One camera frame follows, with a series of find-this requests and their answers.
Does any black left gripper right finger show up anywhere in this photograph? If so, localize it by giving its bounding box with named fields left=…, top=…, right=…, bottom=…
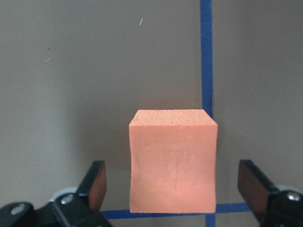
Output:
left=237, top=159, right=303, bottom=227

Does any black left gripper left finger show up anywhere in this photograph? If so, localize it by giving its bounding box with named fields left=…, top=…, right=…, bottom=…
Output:
left=52, top=161, right=107, bottom=227

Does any orange foam cube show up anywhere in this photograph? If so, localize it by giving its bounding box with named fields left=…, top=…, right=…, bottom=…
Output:
left=129, top=109, right=218, bottom=213

